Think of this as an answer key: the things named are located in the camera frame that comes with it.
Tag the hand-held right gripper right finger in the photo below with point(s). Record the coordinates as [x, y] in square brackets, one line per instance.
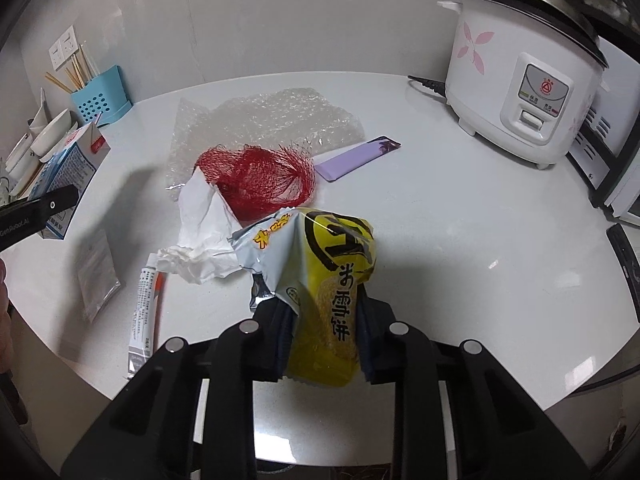
[366, 345]

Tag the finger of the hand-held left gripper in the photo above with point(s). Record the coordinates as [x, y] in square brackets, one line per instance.
[55, 202]

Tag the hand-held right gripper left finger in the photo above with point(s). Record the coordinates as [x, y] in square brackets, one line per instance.
[286, 345]

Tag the yellow snack packet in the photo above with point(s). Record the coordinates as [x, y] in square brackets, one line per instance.
[325, 285]

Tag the white paper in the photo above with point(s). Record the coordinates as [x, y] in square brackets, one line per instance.
[205, 230]

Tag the red mesh net bag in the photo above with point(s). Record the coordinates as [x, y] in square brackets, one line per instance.
[260, 180]

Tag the blue and white carton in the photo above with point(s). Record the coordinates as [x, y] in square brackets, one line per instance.
[65, 165]

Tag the clear plastic sachet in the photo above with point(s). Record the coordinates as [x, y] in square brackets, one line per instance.
[97, 275]

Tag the blue perforated utensil holder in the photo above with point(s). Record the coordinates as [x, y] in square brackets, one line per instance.
[97, 97]

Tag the bundle of wooden chopsticks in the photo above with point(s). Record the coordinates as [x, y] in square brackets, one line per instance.
[75, 72]

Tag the orange pen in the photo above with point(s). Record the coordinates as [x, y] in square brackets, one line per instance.
[158, 305]

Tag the white ointment tube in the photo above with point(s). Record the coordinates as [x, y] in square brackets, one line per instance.
[142, 310]

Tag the purple flat wrapper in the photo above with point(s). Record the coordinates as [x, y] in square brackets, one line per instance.
[350, 157]

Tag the clear bubble wrap sheet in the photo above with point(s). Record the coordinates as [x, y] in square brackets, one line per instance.
[280, 115]

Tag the black remote control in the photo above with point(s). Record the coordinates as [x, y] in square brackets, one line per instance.
[627, 270]

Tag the white flowered rice cooker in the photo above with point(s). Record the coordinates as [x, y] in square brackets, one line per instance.
[505, 70]

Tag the white microwave oven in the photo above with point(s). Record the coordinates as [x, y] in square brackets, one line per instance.
[612, 150]

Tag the white wall socket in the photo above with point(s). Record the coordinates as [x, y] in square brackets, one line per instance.
[64, 49]

